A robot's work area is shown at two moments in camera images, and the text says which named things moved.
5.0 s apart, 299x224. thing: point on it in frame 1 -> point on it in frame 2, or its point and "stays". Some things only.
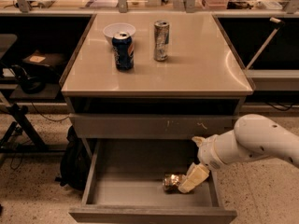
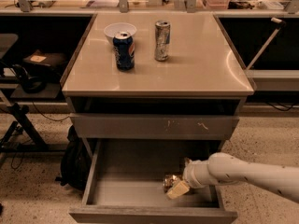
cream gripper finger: (196, 175) -> (177, 190)
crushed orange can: (171, 182) stays
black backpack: (75, 162) stays
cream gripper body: (209, 154) -> (189, 174)
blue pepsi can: (123, 51) stays
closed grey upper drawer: (149, 126) stays
